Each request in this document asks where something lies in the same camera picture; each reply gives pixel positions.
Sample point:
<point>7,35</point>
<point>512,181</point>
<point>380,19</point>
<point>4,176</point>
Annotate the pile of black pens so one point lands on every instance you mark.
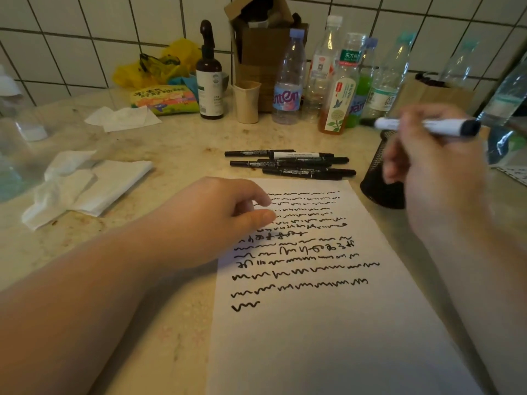
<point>304,172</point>

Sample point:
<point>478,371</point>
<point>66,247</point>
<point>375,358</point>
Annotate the crumpled white tissue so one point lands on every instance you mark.
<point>49,197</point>

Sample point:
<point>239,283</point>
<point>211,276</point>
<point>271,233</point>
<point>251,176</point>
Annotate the open cardboard box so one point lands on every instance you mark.
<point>263,49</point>

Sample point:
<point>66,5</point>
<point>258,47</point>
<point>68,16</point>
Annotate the clear bottle purple cap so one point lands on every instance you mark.
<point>288,98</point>

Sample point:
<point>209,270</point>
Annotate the small cardboard box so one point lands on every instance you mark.
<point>432,96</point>

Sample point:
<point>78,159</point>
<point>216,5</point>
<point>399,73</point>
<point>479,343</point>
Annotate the black mesh pen holder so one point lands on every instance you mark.
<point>379,189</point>

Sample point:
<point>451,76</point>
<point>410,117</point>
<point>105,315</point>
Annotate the clear bottle white cap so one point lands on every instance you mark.
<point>323,65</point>

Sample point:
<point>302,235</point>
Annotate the green soda bottle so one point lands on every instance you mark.
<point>362,84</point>

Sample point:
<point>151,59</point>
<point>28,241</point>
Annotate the colourful snack packet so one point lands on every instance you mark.
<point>164,99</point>

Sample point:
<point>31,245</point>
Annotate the beige cup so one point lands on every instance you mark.
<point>246,104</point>

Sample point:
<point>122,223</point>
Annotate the folded white napkin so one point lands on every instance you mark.
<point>119,180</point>

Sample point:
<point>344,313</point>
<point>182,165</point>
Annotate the person's right forearm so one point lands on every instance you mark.
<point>486,316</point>

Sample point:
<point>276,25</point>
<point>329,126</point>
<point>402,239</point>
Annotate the person's left forearm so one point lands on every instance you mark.
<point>70,324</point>

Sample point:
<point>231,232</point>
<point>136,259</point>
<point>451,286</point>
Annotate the orange tea bottle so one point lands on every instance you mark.
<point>337,106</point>

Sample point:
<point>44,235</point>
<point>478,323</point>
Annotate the person's right hand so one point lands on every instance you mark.
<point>444,180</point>

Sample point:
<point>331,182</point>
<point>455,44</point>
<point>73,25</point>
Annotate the clear plastic bag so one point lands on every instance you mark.
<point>500,145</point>

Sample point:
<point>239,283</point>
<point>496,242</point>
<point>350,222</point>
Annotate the person's left hand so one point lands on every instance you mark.
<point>206,226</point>

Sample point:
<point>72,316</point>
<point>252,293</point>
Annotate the white barrel marker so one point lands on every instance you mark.
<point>444,127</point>

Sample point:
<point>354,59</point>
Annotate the grey bowl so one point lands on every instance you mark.
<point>225,81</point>

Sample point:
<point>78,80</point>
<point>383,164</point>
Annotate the zigzag scribbled paper sheet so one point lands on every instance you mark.
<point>516,174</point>

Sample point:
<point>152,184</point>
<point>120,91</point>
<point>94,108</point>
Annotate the white paper sheet fine scribbles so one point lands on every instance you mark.
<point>329,345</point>

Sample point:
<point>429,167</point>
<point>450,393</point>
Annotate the brown spray bottle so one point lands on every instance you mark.
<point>210,92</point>

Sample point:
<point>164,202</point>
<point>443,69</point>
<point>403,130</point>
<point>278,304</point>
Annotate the water bottle teal cap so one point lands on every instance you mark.
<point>457,65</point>
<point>506,98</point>
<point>385,94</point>

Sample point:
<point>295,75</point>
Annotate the yellow plastic bag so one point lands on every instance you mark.
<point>131,74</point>

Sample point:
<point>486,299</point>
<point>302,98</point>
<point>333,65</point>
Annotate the flat white tissue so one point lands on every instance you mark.
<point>127,119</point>

